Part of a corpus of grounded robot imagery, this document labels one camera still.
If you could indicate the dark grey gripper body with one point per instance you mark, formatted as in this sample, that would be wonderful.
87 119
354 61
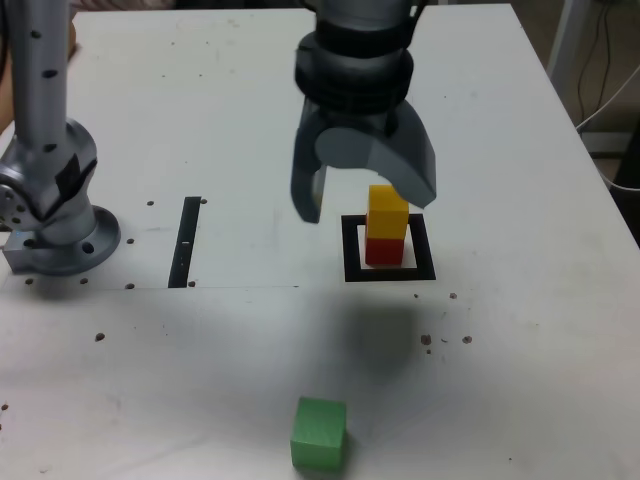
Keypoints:
360 122

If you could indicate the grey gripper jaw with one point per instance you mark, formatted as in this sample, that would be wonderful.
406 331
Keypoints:
304 175
410 165

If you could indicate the green cube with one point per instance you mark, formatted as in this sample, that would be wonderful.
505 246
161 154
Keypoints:
317 435

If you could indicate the red cube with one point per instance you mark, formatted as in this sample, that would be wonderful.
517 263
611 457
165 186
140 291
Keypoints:
384 252

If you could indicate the yellow cube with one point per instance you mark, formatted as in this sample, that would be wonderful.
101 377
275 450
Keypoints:
385 220

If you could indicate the black tape square outline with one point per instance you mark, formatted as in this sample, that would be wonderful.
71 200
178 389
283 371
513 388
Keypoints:
351 250

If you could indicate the white metal post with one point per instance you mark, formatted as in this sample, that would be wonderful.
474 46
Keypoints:
569 30

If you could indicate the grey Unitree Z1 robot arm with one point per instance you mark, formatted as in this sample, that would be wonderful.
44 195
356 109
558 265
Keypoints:
40 100

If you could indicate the black tape strip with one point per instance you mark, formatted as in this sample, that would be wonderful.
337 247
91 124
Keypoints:
182 260

